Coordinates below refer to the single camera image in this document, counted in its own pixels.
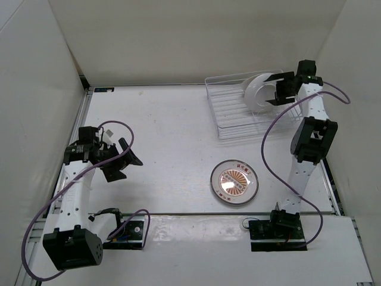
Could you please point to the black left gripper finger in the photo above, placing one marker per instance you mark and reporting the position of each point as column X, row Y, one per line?
column 113, row 175
column 129, row 157

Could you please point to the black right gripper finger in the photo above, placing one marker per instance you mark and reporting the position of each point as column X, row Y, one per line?
column 287, row 77
column 276, row 100

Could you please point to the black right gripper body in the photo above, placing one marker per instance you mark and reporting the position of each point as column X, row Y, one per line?
column 284, row 88

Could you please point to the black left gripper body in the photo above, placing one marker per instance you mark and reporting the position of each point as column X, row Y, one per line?
column 121, row 161

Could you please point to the white wire dish rack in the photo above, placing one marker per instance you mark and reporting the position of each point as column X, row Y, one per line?
column 232, row 118

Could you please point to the white green-rimmed plate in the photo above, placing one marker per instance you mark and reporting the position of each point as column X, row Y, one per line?
column 265, row 93

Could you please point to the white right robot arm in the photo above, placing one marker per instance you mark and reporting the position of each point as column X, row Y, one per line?
column 310, row 143

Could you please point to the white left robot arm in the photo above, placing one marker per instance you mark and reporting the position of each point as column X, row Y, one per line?
column 78, row 237

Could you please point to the blue corner label sticker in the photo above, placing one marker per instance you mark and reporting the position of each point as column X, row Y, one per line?
column 102, row 90

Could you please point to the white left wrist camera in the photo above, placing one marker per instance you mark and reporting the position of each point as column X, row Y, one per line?
column 106, row 137

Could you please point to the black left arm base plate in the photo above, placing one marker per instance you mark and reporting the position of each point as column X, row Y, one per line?
column 133, row 236

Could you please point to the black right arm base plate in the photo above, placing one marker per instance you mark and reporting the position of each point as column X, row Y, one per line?
column 267, row 238

